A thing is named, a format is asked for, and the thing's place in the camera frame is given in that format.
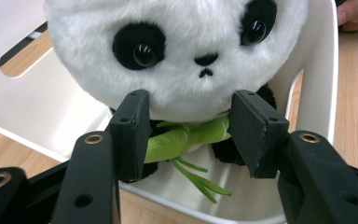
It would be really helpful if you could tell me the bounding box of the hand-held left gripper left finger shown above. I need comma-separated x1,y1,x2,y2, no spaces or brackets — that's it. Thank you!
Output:
105,89,153,184

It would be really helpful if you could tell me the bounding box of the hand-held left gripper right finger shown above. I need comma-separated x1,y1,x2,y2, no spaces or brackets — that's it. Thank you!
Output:
227,89,290,180

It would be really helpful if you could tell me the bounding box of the panda plush toy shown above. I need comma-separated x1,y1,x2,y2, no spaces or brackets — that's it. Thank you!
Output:
43,0,310,205

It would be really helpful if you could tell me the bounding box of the white plastic storage bin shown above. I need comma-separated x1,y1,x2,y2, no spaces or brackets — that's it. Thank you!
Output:
0,0,340,224

